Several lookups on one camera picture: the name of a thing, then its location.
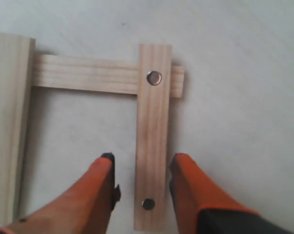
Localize wooden stick with holes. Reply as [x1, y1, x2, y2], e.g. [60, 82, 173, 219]
[134, 44, 172, 232]

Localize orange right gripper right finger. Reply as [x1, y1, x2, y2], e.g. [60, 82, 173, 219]
[169, 153, 289, 234]

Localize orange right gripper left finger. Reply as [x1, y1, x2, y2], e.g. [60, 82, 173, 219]
[0, 153, 120, 234]

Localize plain wooden stick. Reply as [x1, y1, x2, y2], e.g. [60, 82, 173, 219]
[31, 55, 185, 98]
[0, 33, 36, 224]

